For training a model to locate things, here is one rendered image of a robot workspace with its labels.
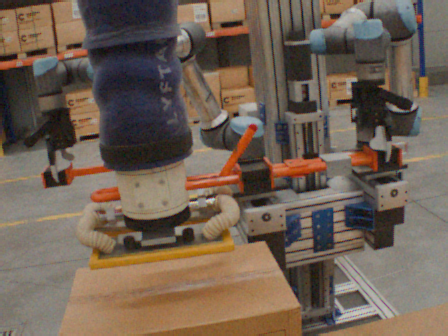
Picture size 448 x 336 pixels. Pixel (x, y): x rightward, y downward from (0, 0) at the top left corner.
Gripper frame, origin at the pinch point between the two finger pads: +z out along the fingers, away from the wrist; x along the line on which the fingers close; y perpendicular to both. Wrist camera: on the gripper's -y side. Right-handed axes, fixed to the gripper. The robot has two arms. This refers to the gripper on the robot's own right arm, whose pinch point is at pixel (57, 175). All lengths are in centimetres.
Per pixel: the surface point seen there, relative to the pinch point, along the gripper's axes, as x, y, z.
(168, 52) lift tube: -32, 37, -32
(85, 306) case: -28.5, 6.2, 29.4
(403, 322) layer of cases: -11, 108, 69
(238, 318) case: -44, 45, 29
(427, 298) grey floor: 71, 171, 123
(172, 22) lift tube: -32, 39, -39
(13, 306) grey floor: 145, -89, 124
